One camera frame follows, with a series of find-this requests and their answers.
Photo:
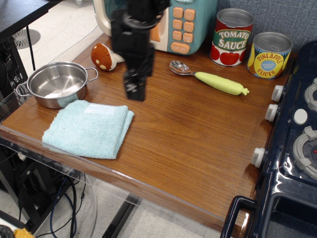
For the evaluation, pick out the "tomato sauce can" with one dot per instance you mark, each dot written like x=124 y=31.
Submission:
x=231 y=35

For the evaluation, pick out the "plush brown mushroom toy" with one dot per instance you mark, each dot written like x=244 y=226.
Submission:
x=104 y=58

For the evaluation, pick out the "teal toy microwave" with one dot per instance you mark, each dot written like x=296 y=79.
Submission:
x=182 y=29

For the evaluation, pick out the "black side desk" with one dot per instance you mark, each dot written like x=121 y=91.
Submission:
x=15 y=15

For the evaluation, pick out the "black table leg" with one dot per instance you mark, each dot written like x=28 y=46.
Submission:
x=119 y=220

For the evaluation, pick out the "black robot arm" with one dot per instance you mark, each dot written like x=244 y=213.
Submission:
x=145 y=10

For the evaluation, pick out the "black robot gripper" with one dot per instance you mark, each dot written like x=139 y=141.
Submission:
x=131 y=40

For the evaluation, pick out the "dark blue toy stove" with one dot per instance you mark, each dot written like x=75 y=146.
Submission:
x=286 y=202

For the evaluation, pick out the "light blue folded cloth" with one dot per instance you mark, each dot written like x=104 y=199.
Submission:
x=89 y=130

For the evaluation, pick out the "small stainless steel pot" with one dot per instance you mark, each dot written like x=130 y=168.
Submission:
x=57 y=84

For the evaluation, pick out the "pineapple slices can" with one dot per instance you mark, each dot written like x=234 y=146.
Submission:
x=269 y=54

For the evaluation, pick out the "spoon with green carrot handle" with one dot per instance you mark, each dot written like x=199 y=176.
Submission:
x=217 y=82

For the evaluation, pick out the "yellow object at floor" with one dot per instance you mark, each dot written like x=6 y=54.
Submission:
x=22 y=233

